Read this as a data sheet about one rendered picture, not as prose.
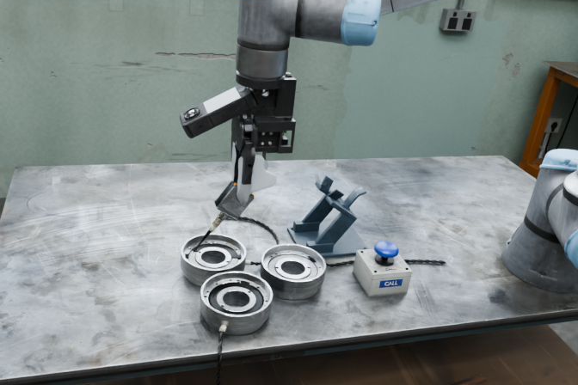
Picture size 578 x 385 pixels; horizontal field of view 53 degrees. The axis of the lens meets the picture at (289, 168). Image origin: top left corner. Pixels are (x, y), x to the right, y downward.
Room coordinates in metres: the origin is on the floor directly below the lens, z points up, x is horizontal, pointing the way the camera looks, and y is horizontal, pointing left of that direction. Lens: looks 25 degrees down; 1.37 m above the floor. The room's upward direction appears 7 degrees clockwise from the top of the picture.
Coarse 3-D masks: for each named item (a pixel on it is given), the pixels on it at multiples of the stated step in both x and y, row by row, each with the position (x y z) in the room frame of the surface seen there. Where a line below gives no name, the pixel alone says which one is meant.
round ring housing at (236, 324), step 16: (224, 272) 0.73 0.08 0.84; (240, 272) 0.73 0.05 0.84; (208, 288) 0.70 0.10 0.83; (240, 288) 0.71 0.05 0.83; (208, 304) 0.65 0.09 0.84; (224, 304) 0.67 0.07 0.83; (240, 304) 0.70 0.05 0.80; (208, 320) 0.64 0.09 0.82; (224, 320) 0.63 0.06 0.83; (240, 320) 0.63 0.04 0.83; (256, 320) 0.65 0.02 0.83
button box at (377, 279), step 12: (360, 252) 0.83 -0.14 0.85; (372, 252) 0.83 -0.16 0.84; (360, 264) 0.81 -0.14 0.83; (372, 264) 0.80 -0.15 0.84; (384, 264) 0.79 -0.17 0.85; (396, 264) 0.80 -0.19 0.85; (360, 276) 0.80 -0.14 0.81; (372, 276) 0.77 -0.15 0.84; (384, 276) 0.77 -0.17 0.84; (396, 276) 0.78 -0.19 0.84; (408, 276) 0.79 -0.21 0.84; (372, 288) 0.77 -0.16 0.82; (384, 288) 0.77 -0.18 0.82; (396, 288) 0.78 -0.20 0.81; (408, 288) 0.79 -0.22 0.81
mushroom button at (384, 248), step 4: (376, 244) 0.81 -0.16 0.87; (380, 244) 0.81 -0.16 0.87; (384, 244) 0.81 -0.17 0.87; (388, 244) 0.81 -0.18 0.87; (392, 244) 0.82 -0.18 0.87; (376, 248) 0.80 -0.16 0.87; (380, 248) 0.80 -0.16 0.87; (384, 248) 0.80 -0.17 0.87; (388, 248) 0.80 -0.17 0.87; (392, 248) 0.80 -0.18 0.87; (396, 248) 0.80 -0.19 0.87; (376, 252) 0.80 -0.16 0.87; (380, 252) 0.79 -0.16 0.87; (384, 252) 0.79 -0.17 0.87; (388, 252) 0.79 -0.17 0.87; (392, 252) 0.80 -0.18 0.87; (396, 252) 0.80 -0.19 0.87; (384, 256) 0.79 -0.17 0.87; (388, 256) 0.79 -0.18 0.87; (392, 256) 0.79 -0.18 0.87
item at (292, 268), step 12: (264, 252) 0.80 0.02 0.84; (276, 252) 0.82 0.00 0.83; (288, 252) 0.83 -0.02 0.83; (300, 252) 0.83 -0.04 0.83; (312, 252) 0.82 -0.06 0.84; (264, 264) 0.78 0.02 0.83; (276, 264) 0.78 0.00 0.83; (288, 264) 0.80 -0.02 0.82; (300, 264) 0.80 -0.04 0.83; (324, 264) 0.78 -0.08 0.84; (264, 276) 0.75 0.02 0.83; (276, 276) 0.74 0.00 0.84; (288, 276) 0.76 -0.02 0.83; (300, 276) 0.76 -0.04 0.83; (276, 288) 0.73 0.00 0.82; (288, 288) 0.73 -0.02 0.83; (300, 288) 0.73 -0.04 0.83; (312, 288) 0.74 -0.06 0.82
